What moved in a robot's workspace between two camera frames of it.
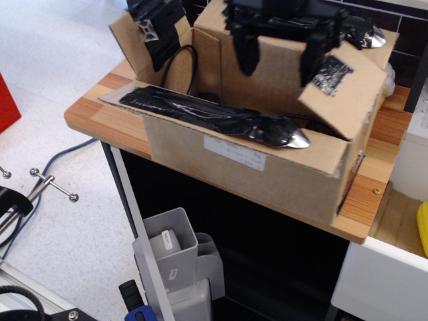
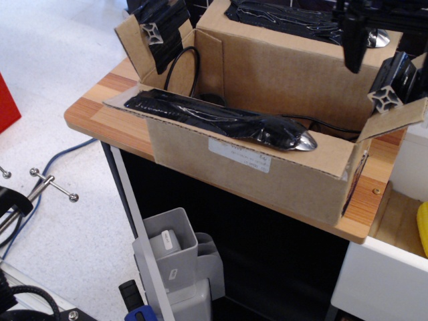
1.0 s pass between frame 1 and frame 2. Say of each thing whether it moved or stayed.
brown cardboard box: moved
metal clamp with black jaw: stayed
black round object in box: stayed
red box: stayed
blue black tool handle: stayed
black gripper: moved
